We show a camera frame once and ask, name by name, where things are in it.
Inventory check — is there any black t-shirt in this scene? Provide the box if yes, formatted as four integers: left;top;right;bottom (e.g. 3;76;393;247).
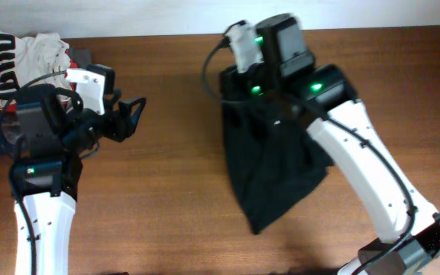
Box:
222;95;334;235

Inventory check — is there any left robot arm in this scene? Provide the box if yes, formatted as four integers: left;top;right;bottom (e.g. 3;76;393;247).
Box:
8;64;147;274

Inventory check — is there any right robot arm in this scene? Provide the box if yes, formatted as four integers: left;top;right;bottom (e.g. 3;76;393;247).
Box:
220;13;440;274

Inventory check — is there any grey folded garment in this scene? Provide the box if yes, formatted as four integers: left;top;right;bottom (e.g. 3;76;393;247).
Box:
0;47;93;147

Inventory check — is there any red folded garment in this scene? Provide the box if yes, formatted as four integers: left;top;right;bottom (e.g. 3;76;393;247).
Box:
0;60;79;110

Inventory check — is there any left black cable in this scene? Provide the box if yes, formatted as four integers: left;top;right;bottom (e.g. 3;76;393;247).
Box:
0;68;101;275

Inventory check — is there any black cable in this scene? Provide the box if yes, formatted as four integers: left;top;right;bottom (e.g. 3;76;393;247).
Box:
0;68;101;275
202;21;418;275

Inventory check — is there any right black cable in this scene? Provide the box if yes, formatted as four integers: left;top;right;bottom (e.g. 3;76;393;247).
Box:
202;21;418;275

